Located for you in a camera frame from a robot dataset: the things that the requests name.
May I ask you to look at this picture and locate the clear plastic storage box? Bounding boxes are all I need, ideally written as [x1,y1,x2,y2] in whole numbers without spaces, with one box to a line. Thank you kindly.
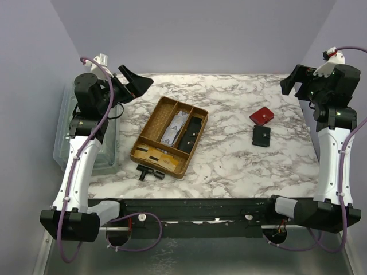
[53,82,120,175]

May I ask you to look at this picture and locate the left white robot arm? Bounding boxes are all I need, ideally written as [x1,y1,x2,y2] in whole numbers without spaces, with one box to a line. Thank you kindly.
[40,65,154,242]

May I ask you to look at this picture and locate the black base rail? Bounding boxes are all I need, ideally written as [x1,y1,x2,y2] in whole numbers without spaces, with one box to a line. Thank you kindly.
[87,197,316,239]

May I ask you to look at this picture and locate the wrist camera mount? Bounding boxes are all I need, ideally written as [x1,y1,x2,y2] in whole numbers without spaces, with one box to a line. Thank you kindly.
[90,53,112,80]
[313,47,345,78]

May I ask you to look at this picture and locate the woven wicker organizer tray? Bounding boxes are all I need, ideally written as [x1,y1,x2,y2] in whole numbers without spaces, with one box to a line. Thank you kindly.
[130,97,209,179]

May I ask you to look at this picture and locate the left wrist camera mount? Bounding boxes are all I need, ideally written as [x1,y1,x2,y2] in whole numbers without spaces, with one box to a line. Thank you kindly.
[90,53,112,80]

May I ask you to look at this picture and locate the purple cable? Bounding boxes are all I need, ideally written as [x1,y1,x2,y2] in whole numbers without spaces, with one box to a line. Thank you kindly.
[56,56,163,264]
[266,45,367,253]

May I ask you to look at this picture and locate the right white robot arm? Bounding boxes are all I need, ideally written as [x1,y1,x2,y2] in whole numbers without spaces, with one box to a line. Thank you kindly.
[272,64,361,233]

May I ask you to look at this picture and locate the gold cards in tray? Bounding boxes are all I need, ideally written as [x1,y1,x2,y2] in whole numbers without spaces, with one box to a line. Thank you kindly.
[134,145,178,171]

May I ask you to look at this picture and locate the black card holder in tray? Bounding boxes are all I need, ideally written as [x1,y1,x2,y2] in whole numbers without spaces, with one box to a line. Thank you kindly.
[178,116,202,154]

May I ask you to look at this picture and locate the red card holder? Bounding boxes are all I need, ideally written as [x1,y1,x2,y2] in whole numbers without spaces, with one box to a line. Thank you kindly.
[249,107,275,126]

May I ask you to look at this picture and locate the silver cards in tray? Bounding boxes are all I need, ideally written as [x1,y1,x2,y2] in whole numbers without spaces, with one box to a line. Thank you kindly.
[161,111,189,147]

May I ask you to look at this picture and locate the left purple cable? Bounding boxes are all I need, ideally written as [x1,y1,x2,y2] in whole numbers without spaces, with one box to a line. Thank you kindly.
[56,56,163,264]

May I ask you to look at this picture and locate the black T-shaped tool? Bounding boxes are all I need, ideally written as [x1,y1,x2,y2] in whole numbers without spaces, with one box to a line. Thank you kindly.
[136,164,165,181]

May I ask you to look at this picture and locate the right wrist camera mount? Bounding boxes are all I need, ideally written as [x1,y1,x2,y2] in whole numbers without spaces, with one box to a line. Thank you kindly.
[313,47,345,78]

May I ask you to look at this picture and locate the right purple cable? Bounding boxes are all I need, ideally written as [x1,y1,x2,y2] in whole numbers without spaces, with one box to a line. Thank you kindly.
[266,45,367,253]

